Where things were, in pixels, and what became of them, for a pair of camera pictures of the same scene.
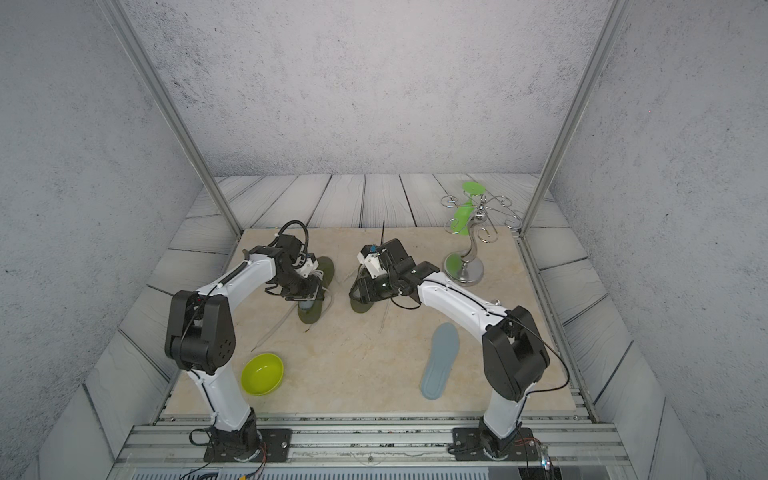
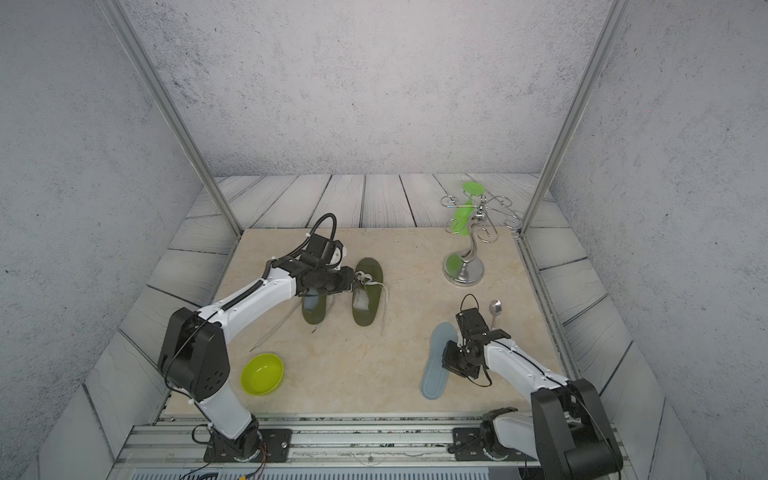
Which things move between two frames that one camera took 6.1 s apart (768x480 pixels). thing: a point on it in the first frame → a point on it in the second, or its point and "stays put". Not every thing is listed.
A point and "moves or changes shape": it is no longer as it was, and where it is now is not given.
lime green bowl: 261,374 stays put
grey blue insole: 445,351 stays put
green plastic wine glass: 464,211 stays put
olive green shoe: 360,306 moves or changes shape
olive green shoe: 310,310 stays put
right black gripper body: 382,287 → 456,358
